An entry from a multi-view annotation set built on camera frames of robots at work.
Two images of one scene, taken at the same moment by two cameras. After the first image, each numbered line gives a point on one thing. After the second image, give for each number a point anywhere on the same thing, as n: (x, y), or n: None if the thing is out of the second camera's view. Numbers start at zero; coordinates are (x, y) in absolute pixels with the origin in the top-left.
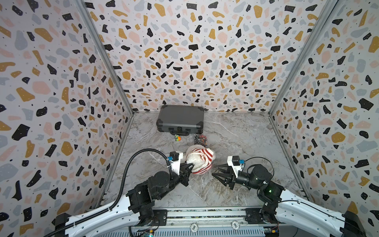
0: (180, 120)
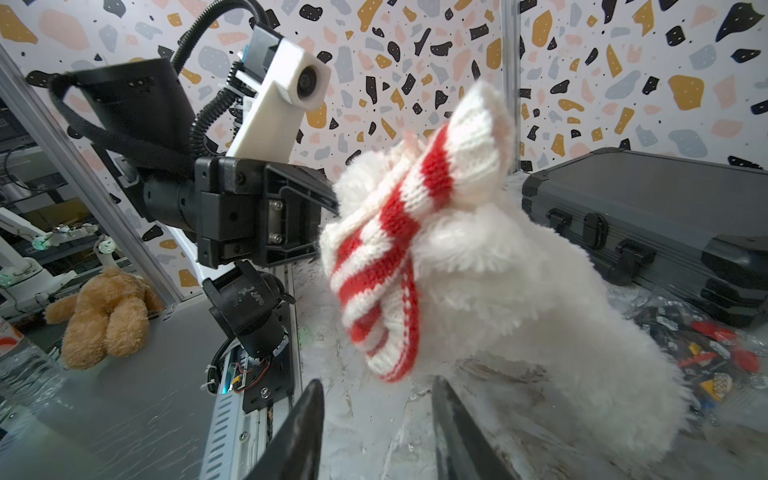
0: (687, 231)
